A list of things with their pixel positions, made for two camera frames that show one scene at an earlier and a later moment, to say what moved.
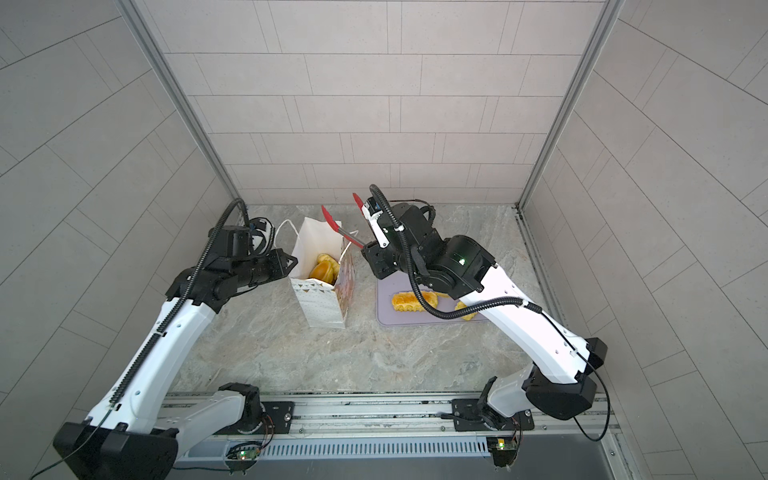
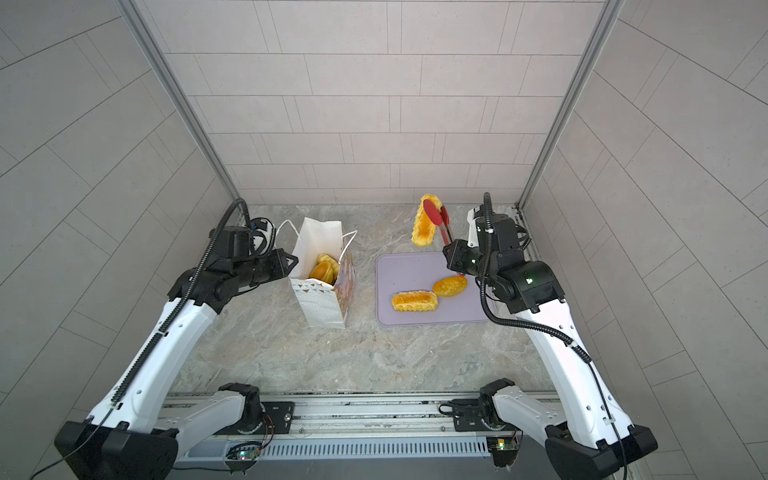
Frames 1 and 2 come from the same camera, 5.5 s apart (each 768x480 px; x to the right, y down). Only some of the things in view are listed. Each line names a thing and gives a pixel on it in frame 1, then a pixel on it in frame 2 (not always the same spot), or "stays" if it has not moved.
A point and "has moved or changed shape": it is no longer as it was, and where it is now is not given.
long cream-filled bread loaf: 408,301 stays
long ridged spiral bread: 333,267 stays
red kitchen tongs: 333,223 → 440,218
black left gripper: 280,268 stays
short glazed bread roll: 460,305 has moved or changed shape
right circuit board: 503,449 stays
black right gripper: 375,259 → 455,254
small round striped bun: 326,268 stays
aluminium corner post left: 162,66 stays
